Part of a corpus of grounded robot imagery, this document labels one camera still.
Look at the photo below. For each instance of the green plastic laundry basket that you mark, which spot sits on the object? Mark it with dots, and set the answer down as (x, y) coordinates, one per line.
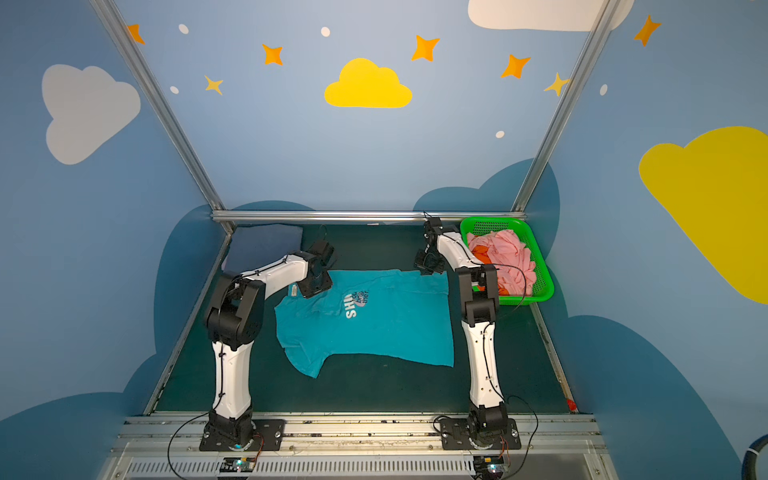
(544, 288)

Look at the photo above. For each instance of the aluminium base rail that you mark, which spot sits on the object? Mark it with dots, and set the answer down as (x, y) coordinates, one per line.
(358, 446)

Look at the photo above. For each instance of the aluminium right frame rail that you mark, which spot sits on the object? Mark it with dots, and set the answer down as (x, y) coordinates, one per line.
(554, 358)

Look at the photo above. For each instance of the right green circuit board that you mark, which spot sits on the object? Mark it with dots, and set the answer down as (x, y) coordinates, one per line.
(488, 468)

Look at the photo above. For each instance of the aluminium right corner post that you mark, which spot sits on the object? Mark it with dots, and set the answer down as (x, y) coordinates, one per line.
(584, 66)

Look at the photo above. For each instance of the pink t-shirt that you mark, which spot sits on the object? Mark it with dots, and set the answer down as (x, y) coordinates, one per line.
(511, 257)

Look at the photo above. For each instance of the aluminium left corner post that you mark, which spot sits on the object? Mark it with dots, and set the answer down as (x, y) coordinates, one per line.
(113, 22)

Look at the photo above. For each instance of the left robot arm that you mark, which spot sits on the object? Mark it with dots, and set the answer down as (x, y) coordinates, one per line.
(233, 322)

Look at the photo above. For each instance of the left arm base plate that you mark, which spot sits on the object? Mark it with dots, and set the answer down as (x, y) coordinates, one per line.
(245, 434)

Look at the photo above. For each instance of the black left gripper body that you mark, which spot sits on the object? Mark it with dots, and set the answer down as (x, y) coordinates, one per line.
(320, 282)

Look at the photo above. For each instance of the folded grey-blue t-shirt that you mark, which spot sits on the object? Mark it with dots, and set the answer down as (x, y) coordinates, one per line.
(257, 246)

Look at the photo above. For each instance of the teal printed t-shirt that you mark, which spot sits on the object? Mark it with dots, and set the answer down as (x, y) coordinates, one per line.
(394, 313)

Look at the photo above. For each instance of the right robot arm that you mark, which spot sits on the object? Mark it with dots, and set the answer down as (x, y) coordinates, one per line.
(479, 301)

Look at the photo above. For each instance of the left green circuit board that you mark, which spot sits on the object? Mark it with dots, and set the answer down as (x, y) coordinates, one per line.
(238, 465)

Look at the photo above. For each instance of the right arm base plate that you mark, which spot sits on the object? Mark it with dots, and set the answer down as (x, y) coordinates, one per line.
(457, 434)

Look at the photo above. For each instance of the green circuit board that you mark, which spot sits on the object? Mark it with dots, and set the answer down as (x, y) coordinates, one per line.
(488, 468)
(238, 465)

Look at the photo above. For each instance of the aluminium corner post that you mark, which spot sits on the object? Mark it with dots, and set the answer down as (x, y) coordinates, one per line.
(113, 22)
(584, 66)

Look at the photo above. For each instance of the aluminium back frame rail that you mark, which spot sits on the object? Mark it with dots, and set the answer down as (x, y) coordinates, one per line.
(348, 217)

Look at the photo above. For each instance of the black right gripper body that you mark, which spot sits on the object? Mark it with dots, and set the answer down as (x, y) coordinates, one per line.
(429, 261)

